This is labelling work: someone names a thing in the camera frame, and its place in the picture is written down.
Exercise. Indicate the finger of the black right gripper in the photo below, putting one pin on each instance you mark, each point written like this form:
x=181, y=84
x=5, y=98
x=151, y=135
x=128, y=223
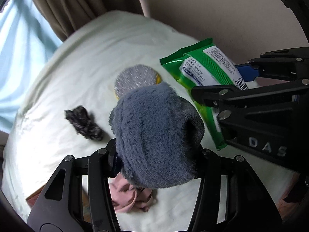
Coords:
x=286, y=64
x=229, y=96

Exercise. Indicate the black patterned scrunchie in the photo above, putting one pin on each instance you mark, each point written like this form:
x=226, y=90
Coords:
x=84, y=124

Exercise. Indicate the yellow grey round sponge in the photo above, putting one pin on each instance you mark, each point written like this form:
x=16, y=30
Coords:
x=134, y=77

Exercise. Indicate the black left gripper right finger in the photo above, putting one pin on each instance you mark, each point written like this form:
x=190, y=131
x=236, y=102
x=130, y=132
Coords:
x=231, y=197

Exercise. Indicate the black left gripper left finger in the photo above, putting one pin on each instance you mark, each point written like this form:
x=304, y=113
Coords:
x=59, y=206

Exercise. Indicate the pink cloth garment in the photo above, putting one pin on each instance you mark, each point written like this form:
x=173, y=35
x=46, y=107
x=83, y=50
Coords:
x=128, y=198

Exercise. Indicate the light green bed sheet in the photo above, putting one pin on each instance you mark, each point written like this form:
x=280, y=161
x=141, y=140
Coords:
x=82, y=72

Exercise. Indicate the light blue window cloth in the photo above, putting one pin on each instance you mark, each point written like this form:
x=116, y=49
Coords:
x=27, y=43

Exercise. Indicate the green wet wipes pack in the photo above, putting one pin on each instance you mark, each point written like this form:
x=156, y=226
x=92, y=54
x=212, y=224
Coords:
x=202, y=64

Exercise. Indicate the grey fluffy plush item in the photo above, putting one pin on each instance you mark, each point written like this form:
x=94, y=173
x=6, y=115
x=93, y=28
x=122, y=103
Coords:
x=158, y=137

